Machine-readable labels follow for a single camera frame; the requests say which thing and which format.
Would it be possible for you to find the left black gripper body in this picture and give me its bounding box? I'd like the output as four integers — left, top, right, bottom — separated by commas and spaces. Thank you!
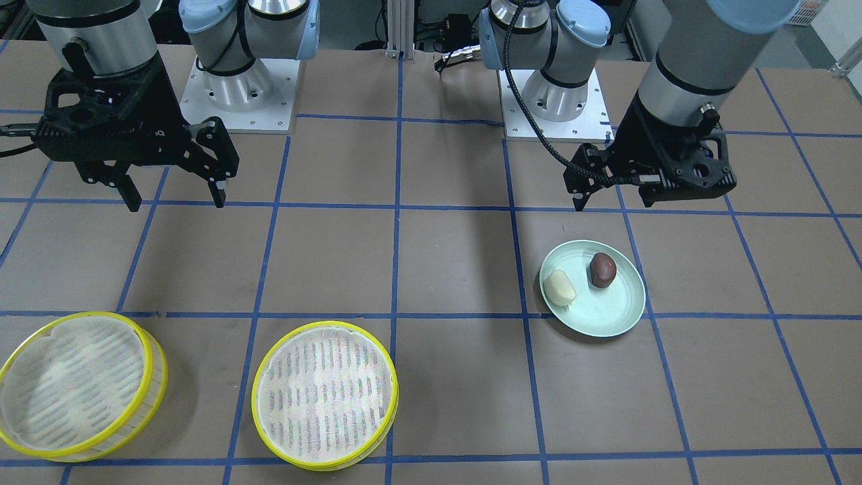
607, 95, 737, 188

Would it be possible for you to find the yellow steamer basket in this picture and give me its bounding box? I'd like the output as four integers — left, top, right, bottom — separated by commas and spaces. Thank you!
251, 321, 400, 472
1, 311, 168, 463

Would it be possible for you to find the white steamed bun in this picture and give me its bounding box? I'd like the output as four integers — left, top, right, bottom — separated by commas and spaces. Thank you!
542, 269, 576, 307

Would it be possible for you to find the aluminium frame post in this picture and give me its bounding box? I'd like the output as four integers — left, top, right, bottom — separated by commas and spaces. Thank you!
385, 0, 416, 61

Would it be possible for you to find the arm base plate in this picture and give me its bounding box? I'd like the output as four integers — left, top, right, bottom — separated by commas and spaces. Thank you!
180, 59, 302, 135
498, 69, 615, 144

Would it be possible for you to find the dark red bun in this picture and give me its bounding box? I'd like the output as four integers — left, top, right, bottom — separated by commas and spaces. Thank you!
588, 252, 617, 289

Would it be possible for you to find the black braided cable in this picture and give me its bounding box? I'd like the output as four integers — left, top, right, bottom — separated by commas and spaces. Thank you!
502, 0, 617, 188

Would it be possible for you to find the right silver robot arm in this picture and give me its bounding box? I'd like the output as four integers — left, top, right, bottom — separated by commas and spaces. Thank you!
3, 1, 320, 212

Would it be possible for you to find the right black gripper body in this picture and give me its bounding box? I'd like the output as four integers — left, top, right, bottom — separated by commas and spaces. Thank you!
32, 53, 192, 166

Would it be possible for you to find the light green plate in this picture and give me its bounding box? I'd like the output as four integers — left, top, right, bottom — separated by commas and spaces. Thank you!
538, 240, 646, 337

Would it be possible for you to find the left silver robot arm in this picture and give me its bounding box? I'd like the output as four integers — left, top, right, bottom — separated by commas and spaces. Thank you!
478, 1, 798, 211

